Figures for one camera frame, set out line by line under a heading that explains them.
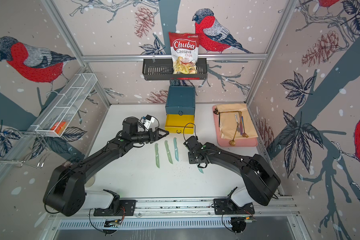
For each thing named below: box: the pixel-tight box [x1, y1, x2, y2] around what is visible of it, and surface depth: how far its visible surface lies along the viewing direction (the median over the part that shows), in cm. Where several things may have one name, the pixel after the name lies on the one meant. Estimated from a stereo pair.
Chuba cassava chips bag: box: [168, 32, 201, 75], surface depth 85 cm
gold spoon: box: [229, 123, 240, 146], surface depth 100 cm
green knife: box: [164, 140, 173, 165], surface depth 94 cm
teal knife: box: [173, 137, 179, 162], surface depth 97 cm
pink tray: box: [213, 105, 258, 147], surface depth 100 cm
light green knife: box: [154, 143, 160, 169], surface depth 94 cm
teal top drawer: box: [165, 106, 196, 116], surface depth 93 cm
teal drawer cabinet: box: [165, 86, 196, 116], surface depth 94 cm
